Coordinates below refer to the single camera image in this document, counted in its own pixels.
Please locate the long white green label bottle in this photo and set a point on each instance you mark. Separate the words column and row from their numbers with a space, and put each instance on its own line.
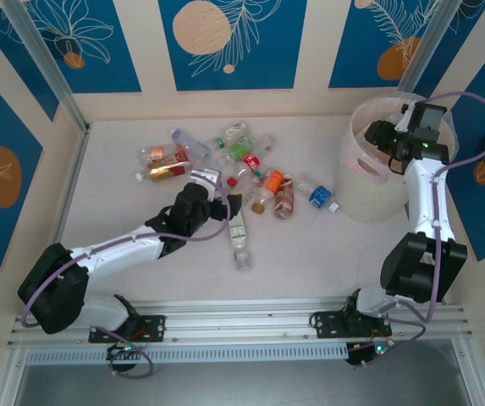
column 238, row 230

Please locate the brown-capped orange label bottle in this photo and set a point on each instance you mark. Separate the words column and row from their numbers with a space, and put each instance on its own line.
column 272, row 182

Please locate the gold red label bottle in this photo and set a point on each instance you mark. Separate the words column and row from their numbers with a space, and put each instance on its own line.
column 170, row 168

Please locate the brown drink bottle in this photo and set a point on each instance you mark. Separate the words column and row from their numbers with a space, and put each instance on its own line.
column 285, row 201

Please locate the cream plastic bin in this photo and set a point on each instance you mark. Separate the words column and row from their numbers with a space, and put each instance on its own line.
column 365, row 199

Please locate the orange-capped orange label bottle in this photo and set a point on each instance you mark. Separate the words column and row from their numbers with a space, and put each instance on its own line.
column 156, row 153

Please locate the blue label water bottle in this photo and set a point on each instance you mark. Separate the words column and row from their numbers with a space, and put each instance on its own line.
column 321, row 195

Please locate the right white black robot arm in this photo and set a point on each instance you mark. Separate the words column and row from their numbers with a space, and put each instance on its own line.
column 426, row 199

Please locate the clear bottle green cap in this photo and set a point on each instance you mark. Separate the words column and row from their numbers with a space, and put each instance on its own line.
column 248, row 186

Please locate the red label cola bottle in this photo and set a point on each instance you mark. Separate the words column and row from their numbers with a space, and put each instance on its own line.
column 249, row 161

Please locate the clear bottle purple cap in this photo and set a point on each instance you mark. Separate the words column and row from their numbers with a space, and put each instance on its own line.
column 189, row 144

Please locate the clear bottle orange spot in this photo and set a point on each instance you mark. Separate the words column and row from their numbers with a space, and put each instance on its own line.
column 268, row 144

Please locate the left controller board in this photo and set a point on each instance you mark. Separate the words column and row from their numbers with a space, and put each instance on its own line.
column 119, row 351

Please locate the controller board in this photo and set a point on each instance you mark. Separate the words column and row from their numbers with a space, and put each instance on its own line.
column 119, row 351
column 362, row 353

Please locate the right controller board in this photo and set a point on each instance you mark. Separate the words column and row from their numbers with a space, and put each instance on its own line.
column 362, row 353

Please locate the right aluminium corner post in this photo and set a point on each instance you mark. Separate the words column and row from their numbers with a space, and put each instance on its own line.
column 428, row 42

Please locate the aluminium corner post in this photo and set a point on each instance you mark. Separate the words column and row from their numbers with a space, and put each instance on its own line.
column 428, row 42
column 43, row 55

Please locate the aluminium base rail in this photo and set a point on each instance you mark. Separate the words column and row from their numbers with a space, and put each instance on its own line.
column 233, row 321

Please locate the left black mount plate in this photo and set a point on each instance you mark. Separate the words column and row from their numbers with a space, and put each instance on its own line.
column 157, row 327

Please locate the black mount plate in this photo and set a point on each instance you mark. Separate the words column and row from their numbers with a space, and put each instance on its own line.
column 326, row 323
column 157, row 327

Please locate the aluminium side rail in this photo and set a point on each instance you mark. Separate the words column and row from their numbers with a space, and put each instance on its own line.
column 62, row 211

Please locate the right black mount plate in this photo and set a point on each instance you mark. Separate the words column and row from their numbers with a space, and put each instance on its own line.
column 326, row 323

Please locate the left aluminium corner post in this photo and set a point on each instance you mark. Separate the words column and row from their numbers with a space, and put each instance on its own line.
column 43, row 55

